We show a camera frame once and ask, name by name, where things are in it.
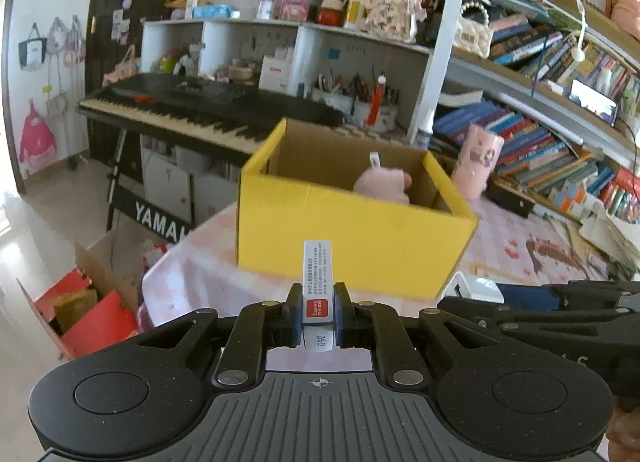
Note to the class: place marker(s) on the pile of papers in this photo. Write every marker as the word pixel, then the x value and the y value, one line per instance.
pixel 605 237

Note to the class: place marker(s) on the red cardboard box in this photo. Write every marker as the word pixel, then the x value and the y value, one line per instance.
pixel 100 322

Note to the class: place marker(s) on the person's right hand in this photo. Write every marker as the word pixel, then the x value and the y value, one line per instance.
pixel 627 432

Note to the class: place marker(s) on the row of thin colourful books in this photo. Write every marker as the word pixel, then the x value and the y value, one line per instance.
pixel 620 194

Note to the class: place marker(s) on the pen holder with brushes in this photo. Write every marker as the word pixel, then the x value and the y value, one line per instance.
pixel 340 102

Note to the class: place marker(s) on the black keyboard stand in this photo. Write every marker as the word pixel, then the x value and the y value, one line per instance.
pixel 150 219

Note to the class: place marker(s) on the pink hanging bags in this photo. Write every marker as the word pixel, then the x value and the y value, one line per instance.
pixel 67 45

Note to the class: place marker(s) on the white shelf unit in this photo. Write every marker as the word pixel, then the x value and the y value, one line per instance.
pixel 320 47

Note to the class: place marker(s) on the yellow cardboard box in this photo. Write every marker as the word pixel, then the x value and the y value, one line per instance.
pixel 350 237

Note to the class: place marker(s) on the black electronic keyboard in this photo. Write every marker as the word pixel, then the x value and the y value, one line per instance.
pixel 200 102

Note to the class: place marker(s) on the pink cylindrical container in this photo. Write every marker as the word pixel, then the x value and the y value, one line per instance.
pixel 475 162

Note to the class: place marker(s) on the pink plush pig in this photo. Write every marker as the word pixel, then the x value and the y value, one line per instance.
pixel 382 182

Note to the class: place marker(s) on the dark brown desktop box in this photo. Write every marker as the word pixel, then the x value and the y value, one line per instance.
pixel 510 199

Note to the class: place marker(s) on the pink backpack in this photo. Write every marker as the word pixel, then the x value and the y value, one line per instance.
pixel 37 142

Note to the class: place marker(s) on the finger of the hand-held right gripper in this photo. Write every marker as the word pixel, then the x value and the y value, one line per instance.
pixel 550 324
pixel 530 296

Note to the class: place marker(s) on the white quilted handbag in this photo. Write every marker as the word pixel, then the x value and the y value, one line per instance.
pixel 472 37

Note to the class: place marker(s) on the floral ruffled bag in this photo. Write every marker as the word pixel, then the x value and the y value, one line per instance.
pixel 392 12

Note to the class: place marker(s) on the brown cardboard carton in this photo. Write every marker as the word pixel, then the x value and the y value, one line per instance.
pixel 112 262

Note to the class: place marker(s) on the dark white tote bag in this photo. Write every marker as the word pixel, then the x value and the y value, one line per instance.
pixel 32 50

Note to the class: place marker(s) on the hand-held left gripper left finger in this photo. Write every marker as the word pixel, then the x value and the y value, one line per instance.
pixel 296 317

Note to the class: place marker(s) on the blue wipes packet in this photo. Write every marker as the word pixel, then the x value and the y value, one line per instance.
pixel 215 11

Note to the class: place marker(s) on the white box red label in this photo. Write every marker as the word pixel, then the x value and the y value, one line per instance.
pixel 276 75

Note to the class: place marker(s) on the small pink box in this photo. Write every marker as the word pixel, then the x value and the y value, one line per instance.
pixel 294 8

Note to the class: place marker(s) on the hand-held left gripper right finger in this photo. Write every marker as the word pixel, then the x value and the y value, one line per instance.
pixel 341 317

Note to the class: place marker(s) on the white gooseneck lamp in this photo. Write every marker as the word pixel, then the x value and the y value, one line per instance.
pixel 579 53

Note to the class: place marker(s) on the white desk shelf post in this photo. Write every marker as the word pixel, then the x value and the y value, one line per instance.
pixel 442 42

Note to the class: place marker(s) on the white tube lamp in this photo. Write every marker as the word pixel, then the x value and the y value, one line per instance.
pixel 540 117

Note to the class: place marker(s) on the dark wooden door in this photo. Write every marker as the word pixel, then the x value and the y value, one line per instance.
pixel 145 2

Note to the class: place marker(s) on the black tablet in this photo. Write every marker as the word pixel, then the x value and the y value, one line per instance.
pixel 594 102

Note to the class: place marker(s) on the white spray bottle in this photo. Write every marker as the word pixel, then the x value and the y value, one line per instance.
pixel 425 136

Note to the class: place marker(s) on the red tassel pendant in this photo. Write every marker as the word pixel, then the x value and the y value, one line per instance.
pixel 376 102

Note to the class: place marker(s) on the white plastic cabinet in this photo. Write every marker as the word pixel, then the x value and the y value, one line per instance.
pixel 170 177

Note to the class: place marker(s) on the small white red box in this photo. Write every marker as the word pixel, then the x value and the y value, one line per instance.
pixel 317 267

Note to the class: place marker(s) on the red round jar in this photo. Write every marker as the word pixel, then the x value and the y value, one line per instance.
pixel 330 15

